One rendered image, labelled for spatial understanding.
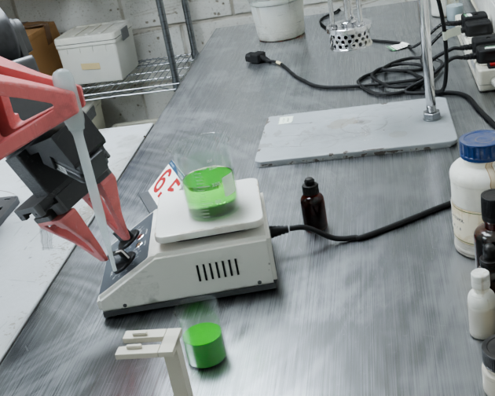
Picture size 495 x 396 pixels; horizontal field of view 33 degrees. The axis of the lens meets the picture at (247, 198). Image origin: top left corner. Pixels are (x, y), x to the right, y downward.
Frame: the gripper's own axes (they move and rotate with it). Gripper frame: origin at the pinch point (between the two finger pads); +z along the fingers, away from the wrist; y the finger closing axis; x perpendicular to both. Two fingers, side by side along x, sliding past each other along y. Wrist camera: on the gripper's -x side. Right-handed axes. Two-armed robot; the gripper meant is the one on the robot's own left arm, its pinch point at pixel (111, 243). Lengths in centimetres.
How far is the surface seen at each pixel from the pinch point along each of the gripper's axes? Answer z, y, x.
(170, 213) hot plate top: 2.0, 7.5, -0.9
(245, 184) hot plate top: 5.3, 16.5, -2.8
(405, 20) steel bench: 23, 108, 48
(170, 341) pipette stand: 1.5, -11.5, -26.4
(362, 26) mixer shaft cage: 4, 53, 4
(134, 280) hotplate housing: 4.4, -1.1, -1.2
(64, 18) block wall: -20, 135, 230
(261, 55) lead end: 9, 75, 57
